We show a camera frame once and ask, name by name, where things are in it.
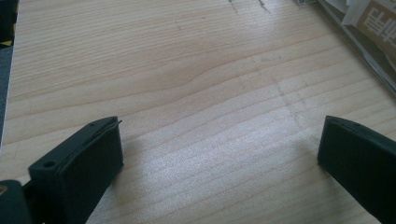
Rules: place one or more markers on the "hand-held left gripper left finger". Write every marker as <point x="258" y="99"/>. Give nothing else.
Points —
<point x="77" y="168"/>

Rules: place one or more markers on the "brown printed paper packet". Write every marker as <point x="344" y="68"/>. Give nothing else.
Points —
<point x="378" y="25"/>

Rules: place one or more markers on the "black and yellow object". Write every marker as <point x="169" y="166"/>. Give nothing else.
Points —
<point x="7" y="21"/>

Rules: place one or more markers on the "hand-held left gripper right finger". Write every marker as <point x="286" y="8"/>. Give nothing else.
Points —
<point x="361" y="161"/>

